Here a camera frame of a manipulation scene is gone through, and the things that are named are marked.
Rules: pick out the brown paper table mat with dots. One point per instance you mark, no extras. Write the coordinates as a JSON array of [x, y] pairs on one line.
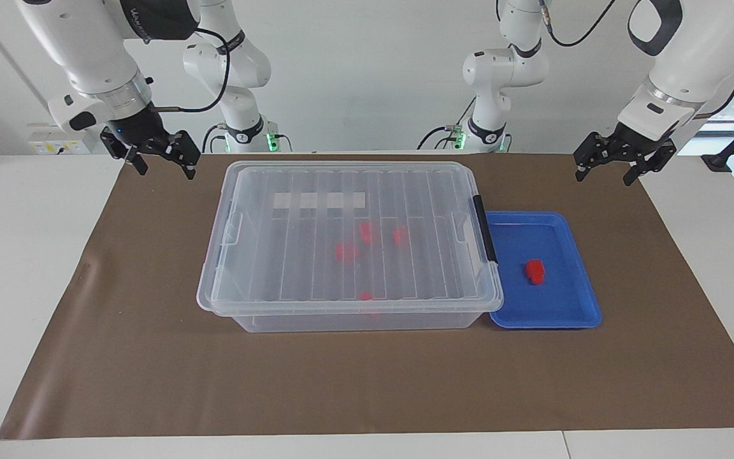
[[150, 382]]

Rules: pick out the black box latch clip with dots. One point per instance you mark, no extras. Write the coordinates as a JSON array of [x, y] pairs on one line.
[[485, 231]]

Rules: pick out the clear ribbed plastic lid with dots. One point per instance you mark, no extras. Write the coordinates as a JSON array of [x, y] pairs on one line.
[[265, 268]]

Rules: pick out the blue plastic tray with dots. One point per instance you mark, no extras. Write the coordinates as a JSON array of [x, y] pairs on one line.
[[558, 299]]

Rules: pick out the clear plastic storage box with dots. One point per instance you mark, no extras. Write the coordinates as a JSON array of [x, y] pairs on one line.
[[341, 322]]

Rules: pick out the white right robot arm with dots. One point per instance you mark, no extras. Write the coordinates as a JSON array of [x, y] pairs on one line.
[[86, 51]]

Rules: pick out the red block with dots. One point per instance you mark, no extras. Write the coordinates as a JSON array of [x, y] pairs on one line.
[[535, 272], [366, 232], [366, 296], [345, 252], [401, 236]]

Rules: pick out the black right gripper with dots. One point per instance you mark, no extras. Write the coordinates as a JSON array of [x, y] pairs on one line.
[[141, 132]]

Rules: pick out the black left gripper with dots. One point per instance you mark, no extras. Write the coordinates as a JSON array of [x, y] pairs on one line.
[[625, 145]]

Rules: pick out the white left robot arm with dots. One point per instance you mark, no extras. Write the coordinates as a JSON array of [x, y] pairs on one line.
[[692, 57]]

